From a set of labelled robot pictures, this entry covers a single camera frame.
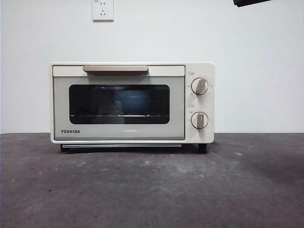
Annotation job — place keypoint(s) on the blue ribbed bowl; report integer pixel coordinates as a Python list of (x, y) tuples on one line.
[(134, 103)]

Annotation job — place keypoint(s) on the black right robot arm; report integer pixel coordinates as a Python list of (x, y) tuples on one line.
[(251, 2)]

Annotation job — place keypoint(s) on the oven timer knob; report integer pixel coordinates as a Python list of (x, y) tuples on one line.
[(200, 120)]

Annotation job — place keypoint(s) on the cream toaster oven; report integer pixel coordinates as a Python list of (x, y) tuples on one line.
[(200, 137)]

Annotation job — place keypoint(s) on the oven temperature knob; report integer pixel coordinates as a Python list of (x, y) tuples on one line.
[(200, 86)]

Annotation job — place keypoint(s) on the white wall socket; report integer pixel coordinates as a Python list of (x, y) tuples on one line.
[(102, 10)]

